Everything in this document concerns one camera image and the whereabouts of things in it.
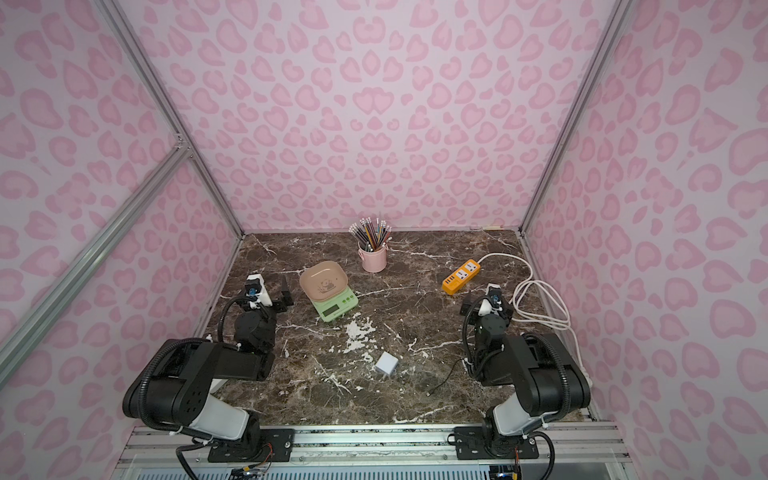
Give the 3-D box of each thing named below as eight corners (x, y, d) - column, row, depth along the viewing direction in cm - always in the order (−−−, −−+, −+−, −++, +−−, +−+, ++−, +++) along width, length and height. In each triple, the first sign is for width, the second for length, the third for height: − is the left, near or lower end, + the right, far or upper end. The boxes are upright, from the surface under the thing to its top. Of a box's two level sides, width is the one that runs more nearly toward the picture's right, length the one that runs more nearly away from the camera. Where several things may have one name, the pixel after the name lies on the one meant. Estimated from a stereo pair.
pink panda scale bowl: (301, 302, 101) (296, 292, 97) (308, 271, 110) (304, 261, 105) (346, 302, 101) (343, 292, 97) (349, 271, 109) (347, 261, 105)
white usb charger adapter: (375, 368, 87) (374, 366, 86) (384, 353, 90) (384, 350, 89) (390, 377, 86) (390, 375, 84) (399, 362, 89) (399, 359, 87)
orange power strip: (450, 296, 103) (451, 291, 101) (439, 287, 106) (440, 281, 103) (481, 271, 110) (482, 265, 107) (469, 263, 112) (471, 257, 110)
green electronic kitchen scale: (323, 324, 96) (322, 320, 94) (314, 304, 101) (312, 300, 99) (360, 305, 100) (359, 301, 98) (349, 287, 105) (348, 283, 103)
